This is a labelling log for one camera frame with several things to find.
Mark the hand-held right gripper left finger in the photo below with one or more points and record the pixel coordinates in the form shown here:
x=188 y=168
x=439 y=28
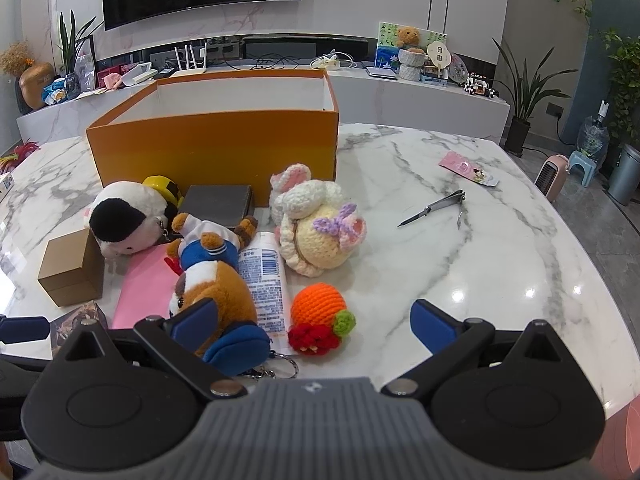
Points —
x=192 y=326

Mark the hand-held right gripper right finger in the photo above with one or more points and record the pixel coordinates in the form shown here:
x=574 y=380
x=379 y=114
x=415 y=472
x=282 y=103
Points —
x=431 y=325

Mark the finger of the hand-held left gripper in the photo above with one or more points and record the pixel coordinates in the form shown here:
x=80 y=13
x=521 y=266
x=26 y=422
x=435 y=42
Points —
x=22 y=329

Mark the brown dog plush blue outfit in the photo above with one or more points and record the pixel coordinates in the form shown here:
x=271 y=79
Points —
x=220 y=285

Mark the pink pouch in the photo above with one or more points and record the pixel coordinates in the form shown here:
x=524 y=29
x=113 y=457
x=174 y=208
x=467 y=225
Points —
x=145 y=285

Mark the orange crochet fruit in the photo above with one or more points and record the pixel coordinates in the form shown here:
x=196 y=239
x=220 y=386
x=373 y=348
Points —
x=317 y=305

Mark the grey box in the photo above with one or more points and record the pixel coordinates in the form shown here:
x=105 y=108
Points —
x=215 y=202

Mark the panda plush pink striped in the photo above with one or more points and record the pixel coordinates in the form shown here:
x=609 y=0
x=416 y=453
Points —
x=120 y=220

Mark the yellow round toy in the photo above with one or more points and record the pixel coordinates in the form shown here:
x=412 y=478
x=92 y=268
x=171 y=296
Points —
x=160 y=185

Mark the crochet bunny doll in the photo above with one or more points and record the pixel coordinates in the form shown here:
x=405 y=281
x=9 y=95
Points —
x=310 y=240

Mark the orange cardboard box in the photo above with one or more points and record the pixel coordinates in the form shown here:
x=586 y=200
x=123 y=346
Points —
x=225 y=150

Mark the dark printed box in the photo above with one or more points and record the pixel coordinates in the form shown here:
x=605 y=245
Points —
x=75 y=317

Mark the brown cardboard box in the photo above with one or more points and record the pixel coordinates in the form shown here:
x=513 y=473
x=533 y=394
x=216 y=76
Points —
x=70 y=265

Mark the white tube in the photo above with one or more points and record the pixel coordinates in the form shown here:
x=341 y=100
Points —
x=262 y=280

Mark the small metal tool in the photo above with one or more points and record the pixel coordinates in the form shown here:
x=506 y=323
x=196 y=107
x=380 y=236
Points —
x=435 y=205

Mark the white carton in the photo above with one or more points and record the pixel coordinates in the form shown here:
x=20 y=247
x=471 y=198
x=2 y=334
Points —
x=5 y=187

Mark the pink card packet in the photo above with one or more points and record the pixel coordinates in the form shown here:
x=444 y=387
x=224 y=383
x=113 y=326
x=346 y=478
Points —
x=460 y=162

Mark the colourful feather toy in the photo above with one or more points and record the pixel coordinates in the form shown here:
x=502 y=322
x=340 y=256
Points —
x=20 y=155

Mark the pink heater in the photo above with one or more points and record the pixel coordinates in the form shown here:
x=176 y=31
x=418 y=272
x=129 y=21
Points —
x=552 y=175

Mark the potted plant black pot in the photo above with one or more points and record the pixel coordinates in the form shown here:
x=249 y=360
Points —
x=517 y=135

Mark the white marble tv console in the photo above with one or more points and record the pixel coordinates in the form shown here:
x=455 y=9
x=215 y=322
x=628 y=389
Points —
x=425 y=105

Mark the blue stool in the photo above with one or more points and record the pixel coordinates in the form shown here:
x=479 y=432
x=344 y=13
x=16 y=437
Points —
x=584 y=165

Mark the blue snack bag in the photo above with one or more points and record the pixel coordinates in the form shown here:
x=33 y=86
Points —
x=60 y=91

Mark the cow figurines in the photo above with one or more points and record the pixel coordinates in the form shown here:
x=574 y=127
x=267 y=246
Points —
x=479 y=86

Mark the golden vase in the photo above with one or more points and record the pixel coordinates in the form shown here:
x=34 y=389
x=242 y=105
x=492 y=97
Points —
x=36 y=85

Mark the grey trash bin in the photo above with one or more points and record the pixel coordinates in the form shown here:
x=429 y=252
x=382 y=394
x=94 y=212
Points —
x=625 y=175

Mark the water jug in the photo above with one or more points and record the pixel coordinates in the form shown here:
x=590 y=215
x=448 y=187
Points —
x=594 y=132

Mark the grey laptop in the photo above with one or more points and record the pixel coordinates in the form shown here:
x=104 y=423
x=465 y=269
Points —
x=382 y=72

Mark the white router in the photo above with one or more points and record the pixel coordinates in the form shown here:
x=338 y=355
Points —
x=192 y=67

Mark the pink boxes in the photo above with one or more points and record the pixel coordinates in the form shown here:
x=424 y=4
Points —
x=112 y=77

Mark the round paper fan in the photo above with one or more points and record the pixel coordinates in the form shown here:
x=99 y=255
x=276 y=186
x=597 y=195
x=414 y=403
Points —
x=437 y=54

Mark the dried flowers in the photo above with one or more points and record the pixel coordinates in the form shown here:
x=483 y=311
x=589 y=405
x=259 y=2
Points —
x=15 y=57

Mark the green and blue painting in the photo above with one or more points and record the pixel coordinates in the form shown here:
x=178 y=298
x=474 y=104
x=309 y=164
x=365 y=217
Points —
x=387 y=45

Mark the brown teddy bear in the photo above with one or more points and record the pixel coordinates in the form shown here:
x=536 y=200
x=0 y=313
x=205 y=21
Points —
x=409 y=37

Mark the green leafy plant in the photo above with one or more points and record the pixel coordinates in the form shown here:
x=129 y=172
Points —
x=70 y=42

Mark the climbing green plant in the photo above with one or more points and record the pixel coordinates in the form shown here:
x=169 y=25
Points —
x=625 y=80

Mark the wall socket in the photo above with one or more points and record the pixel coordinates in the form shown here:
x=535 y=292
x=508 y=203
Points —
x=555 y=109

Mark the black picture frame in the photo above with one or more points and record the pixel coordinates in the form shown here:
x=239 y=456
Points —
x=86 y=65

